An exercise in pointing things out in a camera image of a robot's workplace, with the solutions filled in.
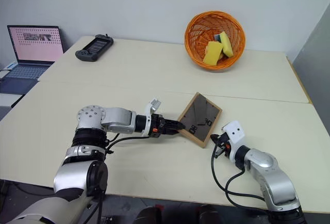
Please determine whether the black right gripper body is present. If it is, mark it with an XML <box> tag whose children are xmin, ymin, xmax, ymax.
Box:
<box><xmin>217</xmin><ymin>132</ymin><xmax>232</xmax><ymax>157</ymax></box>

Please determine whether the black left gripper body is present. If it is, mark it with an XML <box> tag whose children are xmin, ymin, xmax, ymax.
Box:
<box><xmin>151</xmin><ymin>114</ymin><xmax>167</xmax><ymax>139</ymax></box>

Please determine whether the wooden framed square clock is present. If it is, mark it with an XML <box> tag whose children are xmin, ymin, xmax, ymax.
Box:
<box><xmin>176</xmin><ymin>91</ymin><xmax>223</xmax><ymax>149</ymax></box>

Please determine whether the orange wicker basket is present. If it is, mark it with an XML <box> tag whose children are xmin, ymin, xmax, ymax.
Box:
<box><xmin>184</xmin><ymin>11</ymin><xmax>246</xmax><ymax>73</ymax></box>

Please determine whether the plain yellow sponge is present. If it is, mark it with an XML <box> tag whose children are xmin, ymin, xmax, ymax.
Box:
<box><xmin>203</xmin><ymin>41</ymin><xmax>224</xmax><ymax>67</ymax></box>

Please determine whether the dark rounded shape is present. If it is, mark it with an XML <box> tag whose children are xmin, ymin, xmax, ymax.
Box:
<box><xmin>135</xmin><ymin>205</ymin><xmax>162</xmax><ymax>224</ymax></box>

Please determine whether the yellow sponge with green pad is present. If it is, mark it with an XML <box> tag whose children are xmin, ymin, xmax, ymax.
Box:
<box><xmin>214</xmin><ymin>31</ymin><xmax>234</xmax><ymax>59</ymax></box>

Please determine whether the black handheld game console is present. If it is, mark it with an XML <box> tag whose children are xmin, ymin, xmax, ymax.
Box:
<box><xmin>75</xmin><ymin>34</ymin><xmax>114</xmax><ymax>62</ymax></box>

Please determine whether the grey partition panel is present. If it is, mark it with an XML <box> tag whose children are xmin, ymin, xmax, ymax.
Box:
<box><xmin>286</xmin><ymin>9</ymin><xmax>330</xmax><ymax>149</ymax></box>

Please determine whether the open laptop with pink screen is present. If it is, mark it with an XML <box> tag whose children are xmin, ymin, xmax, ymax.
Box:
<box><xmin>0</xmin><ymin>24</ymin><xmax>65</xmax><ymax>96</ymax></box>

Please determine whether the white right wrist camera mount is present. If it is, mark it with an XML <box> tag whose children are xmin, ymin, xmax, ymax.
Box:
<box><xmin>222</xmin><ymin>121</ymin><xmax>247</xmax><ymax>162</ymax></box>

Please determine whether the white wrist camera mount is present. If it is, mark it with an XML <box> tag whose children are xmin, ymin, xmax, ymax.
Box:
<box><xmin>143</xmin><ymin>96</ymin><xmax>162</xmax><ymax>138</ymax></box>
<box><xmin>222</xmin><ymin>121</ymin><xmax>247</xmax><ymax>162</ymax></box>

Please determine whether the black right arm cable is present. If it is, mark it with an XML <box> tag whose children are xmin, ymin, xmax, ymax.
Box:
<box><xmin>210</xmin><ymin>141</ymin><xmax>270</xmax><ymax>209</ymax></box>

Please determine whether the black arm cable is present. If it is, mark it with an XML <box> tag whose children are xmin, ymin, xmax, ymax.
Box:
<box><xmin>86</xmin><ymin>134</ymin><xmax>155</xmax><ymax>224</ymax></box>
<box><xmin>210</xmin><ymin>141</ymin><xmax>270</xmax><ymax>209</ymax></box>

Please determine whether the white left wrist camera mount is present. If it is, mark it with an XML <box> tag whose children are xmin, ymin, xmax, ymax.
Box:
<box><xmin>143</xmin><ymin>96</ymin><xmax>162</xmax><ymax>138</ymax></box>

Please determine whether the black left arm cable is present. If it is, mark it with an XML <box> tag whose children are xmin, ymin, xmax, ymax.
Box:
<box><xmin>86</xmin><ymin>134</ymin><xmax>155</xmax><ymax>224</ymax></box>

